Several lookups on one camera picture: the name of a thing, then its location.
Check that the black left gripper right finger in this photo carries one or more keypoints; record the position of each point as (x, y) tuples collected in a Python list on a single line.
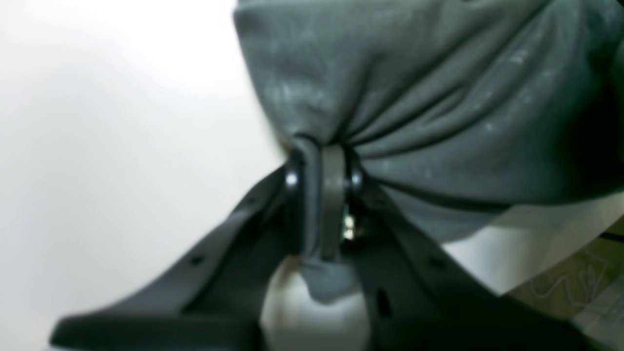
[(418, 298)]

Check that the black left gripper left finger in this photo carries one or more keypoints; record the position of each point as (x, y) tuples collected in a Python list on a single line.
[(213, 298)]

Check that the grey t-shirt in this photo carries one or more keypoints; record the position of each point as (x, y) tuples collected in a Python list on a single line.
[(458, 109)]

